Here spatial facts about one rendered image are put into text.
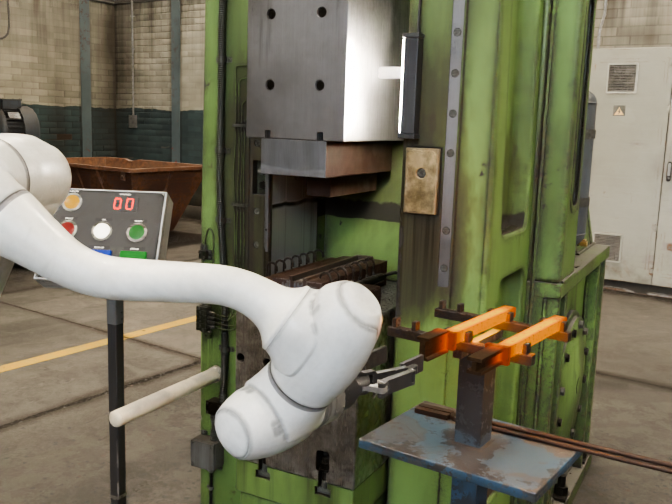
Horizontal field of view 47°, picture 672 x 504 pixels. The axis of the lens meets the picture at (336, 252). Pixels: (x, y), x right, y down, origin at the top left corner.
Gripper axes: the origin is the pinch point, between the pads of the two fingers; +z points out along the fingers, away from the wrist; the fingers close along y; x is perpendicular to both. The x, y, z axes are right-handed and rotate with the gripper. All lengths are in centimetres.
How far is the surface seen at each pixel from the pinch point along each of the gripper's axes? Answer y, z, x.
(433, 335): 0.7, 12.4, 2.3
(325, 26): -54, 48, 64
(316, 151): -55, 47, 33
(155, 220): -101, 33, 12
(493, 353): 13.3, 11.6, 1.6
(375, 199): -67, 94, 17
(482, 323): 1.4, 32.1, 0.8
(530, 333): 12.6, 30.4, 1.2
